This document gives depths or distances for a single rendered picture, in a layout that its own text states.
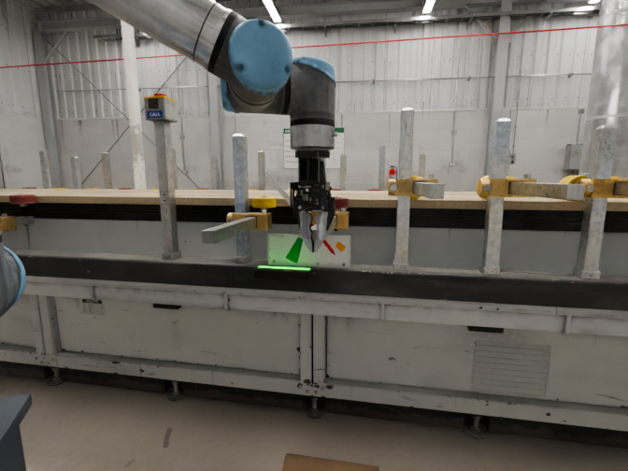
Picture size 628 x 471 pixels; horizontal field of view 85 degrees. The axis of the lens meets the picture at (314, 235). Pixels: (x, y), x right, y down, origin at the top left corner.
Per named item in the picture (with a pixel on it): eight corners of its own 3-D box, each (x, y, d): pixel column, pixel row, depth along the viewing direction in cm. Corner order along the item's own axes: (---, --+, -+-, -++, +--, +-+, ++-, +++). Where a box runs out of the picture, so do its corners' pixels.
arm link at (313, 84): (281, 66, 70) (328, 71, 73) (282, 130, 72) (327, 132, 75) (291, 49, 61) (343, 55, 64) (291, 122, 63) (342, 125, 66)
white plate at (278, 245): (349, 268, 104) (350, 235, 102) (267, 264, 109) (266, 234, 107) (349, 268, 105) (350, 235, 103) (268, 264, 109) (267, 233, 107)
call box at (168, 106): (165, 121, 106) (164, 94, 105) (145, 121, 107) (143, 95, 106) (178, 124, 113) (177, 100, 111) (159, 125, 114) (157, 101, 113)
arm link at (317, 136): (295, 131, 74) (340, 130, 73) (295, 154, 75) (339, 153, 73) (284, 124, 66) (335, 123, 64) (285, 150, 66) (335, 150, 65)
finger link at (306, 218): (294, 256, 71) (293, 211, 69) (300, 250, 76) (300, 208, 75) (308, 256, 70) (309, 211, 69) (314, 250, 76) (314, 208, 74)
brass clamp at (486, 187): (535, 197, 92) (537, 178, 91) (481, 197, 94) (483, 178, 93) (525, 196, 98) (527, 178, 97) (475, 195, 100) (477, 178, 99)
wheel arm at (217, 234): (215, 247, 80) (214, 229, 79) (201, 247, 80) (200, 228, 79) (271, 223, 122) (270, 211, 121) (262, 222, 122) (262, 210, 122)
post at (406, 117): (406, 275, 102) (414, 107, 94) (394, 275, 103) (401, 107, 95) (406, 272, 106) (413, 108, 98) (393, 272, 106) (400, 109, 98)
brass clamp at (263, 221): (266, 230, 106) (265, 214, 106) (225, 229, 109) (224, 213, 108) (272, 227, 112) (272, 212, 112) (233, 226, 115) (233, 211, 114)
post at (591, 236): (592, 305, 95) (618, 123, 87) (578, 304, 95) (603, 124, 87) (585, 300, 98) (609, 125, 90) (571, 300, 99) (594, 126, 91)
